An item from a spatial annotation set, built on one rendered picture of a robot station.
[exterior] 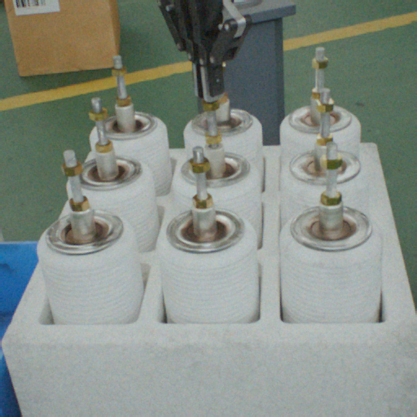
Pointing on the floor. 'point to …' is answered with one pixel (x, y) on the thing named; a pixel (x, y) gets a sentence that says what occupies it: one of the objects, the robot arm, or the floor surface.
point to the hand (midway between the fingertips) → (208, 79)
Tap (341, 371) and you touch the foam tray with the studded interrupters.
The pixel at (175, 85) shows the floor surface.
